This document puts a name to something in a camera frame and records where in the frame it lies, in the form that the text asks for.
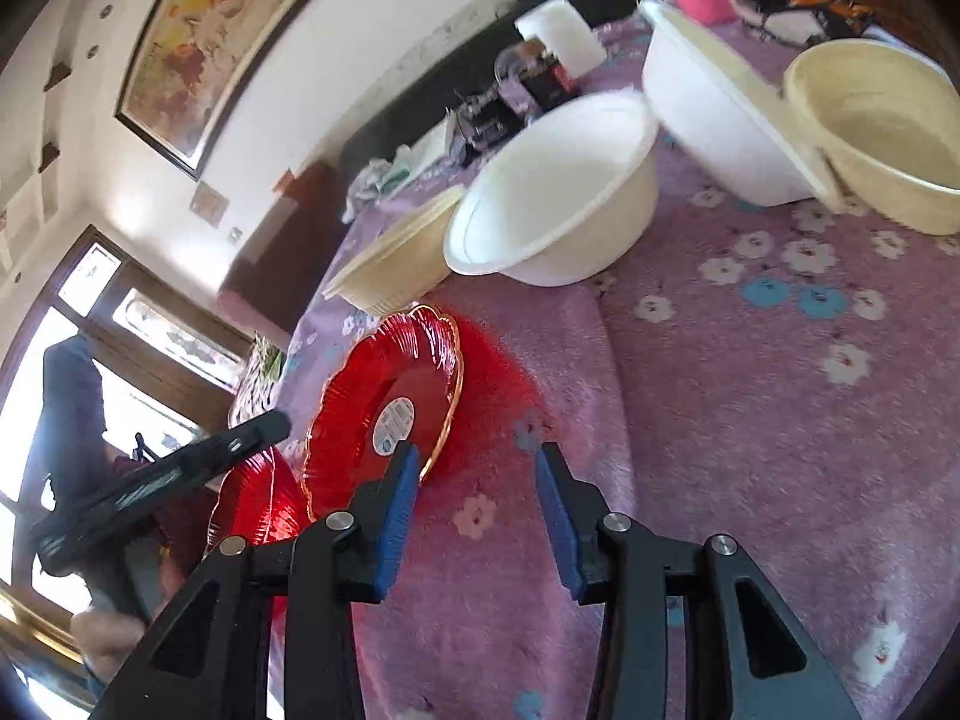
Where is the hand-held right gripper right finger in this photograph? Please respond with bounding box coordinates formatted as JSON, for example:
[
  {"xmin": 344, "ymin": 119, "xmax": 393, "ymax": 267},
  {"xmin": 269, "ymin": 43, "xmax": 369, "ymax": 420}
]
[{"xmin": 535, "ymin": 442, "xmax": 863, "ymax": 720}]

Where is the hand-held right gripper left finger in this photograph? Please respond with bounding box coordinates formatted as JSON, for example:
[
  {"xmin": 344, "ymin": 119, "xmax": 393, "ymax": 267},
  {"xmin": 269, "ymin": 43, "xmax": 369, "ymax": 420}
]
[{"xmin": 90, "ymin": 441, "xmax": 421, "ymax": 720}]

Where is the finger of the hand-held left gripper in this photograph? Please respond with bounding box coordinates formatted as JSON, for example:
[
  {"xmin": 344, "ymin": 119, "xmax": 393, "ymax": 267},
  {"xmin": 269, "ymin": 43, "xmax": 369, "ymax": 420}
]
[{"xmin": 187, "ymin": 411, "xmax": 293, "ymax": 492}]

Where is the red glass scalloped plate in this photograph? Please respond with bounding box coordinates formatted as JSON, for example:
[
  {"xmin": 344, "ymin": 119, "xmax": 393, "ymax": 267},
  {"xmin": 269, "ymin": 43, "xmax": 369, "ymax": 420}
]
[
  {"xmin": 204, "ymin": 446, "xmax": 312, "ymax": 620},
  {"xmin": 300, "ymin": 305, "xmax": 464, "ymax": 522}
]

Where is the cream plastic bowl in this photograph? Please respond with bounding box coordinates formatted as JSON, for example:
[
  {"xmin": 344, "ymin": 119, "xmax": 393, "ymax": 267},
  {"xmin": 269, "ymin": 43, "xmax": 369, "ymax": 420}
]
[
  {"xmin": 321, "ymin": 184, "xmax": 467, "ymax": 316},
  {"xmin": 782, "ymin": 37, "xmax": 960, "ymax": 237}
]

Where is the white plastic bowl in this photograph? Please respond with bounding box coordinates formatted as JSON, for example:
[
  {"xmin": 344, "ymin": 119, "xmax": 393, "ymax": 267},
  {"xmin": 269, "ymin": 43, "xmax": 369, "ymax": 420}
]
[
  {"xmin": 442, "ymin": 92, "xmax": 661, "ymax": 287},
  {"xmin": 637, "ymin": 0, "xmax": 845, "ymax": 215}
]

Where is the person's left forearm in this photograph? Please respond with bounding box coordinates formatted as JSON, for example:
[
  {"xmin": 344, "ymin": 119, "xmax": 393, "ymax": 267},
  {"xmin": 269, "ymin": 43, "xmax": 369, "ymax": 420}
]
[{"xmin": 19, "ymin": 334, "xmax": 115, "ymax": 530}]

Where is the person's left hand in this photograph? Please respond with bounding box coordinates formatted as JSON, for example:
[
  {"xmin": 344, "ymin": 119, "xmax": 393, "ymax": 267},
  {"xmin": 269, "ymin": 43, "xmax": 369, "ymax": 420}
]
[{"xmin": 71, "ymin": 540, "xmax": 188, "ymax": 683}]

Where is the wooden framed window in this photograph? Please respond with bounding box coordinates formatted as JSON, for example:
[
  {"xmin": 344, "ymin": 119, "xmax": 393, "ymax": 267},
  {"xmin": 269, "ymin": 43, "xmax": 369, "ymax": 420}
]
[{"xmin": 0, "ymin": 225, "xmax": 256, "ymax": 720}]

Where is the brown headboard panel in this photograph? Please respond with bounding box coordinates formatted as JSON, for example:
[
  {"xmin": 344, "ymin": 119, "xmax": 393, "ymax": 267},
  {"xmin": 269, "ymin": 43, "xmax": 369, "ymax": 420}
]
[{"xmin": 216, "ymin": 161, "xmax": 355, "ymax": 350}]

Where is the purple floral blanket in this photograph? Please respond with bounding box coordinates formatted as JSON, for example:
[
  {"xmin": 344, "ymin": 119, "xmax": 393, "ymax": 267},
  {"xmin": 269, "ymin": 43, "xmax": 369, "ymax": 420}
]
[{"xmin": 229, "ymin": 15, "xmax": 960, "ymax": 720}]

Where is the white crumpled cloth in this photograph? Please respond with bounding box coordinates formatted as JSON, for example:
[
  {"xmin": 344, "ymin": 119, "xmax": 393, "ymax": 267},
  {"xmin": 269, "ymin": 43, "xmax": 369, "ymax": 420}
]
[{"xmin": 343, "ymin": 157, "xmax": 413, "ymax": 223}]

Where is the black headboard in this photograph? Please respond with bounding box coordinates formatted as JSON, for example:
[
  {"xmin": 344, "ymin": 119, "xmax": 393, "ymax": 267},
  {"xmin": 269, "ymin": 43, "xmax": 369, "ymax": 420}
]
[{"xmin": 337, "ymin": 0, "xmax": 661, "ymax": 166}]

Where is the black red cylindrical device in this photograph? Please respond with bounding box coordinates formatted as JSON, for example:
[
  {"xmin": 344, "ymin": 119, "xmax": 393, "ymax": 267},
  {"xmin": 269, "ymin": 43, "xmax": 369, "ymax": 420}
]
[{"xmin": 523, "ymin": 52, "xmax": 583, "ymax": 110}]

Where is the white plastic jar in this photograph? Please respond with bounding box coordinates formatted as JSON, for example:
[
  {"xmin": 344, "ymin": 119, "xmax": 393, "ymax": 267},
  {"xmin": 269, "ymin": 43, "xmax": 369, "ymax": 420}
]
[{"xmin": 516, "ymin": 0, "xmax": 607, "ymax": 80}]

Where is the wall light switch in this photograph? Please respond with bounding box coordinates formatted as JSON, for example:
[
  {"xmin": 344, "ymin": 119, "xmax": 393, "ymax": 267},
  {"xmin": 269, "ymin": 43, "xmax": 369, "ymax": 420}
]
[{"xmin": 190, "ymin": 184, "xmax": 230, "ymax": 230}]

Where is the framed wall painting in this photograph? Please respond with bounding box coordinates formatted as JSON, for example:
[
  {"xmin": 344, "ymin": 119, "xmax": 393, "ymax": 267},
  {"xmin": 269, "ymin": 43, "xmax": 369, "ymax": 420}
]
[{"xmin": 115, "ymin": 0, "xmax": 370, "ymax": 181}]

